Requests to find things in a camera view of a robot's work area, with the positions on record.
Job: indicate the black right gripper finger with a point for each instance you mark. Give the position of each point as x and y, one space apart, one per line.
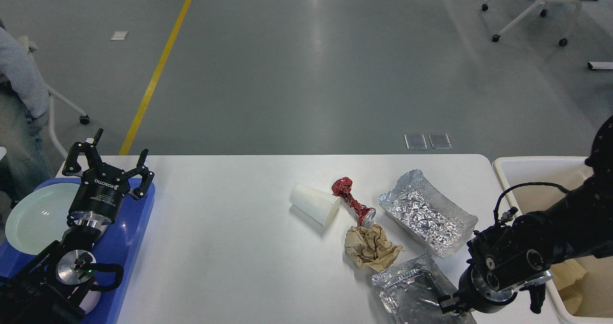
450 305

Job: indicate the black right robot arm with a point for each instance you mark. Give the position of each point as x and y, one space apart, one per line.
516 252

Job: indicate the pink mug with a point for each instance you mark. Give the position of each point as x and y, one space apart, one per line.
90 301

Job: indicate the brown paper bag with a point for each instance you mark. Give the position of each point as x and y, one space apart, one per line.
567 273

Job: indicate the aluminium foil sheet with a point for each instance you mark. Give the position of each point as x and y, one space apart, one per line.
427 215

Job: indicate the crumpled brown paper ball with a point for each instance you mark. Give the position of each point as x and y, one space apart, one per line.
370 247

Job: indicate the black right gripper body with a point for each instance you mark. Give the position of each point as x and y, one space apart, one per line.
475 294

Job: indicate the aluminium foil tray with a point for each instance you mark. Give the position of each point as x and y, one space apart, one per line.
410 293

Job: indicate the white paper cup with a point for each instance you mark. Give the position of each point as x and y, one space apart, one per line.
319 205

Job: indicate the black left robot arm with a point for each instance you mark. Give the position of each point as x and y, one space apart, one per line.
50 288

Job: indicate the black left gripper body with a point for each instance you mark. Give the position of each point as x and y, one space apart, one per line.
98 200

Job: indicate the white floor bar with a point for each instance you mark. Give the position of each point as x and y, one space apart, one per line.
595 66

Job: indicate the mint green plate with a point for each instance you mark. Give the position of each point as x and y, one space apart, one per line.
40 218

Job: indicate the beige plastic bin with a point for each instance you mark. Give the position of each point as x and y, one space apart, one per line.
570 172

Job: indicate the white chair left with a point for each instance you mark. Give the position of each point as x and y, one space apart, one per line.
84 118

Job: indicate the seated person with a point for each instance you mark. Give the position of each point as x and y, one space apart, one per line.
24 105

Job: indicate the crushed red can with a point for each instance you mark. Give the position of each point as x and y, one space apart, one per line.
365 215

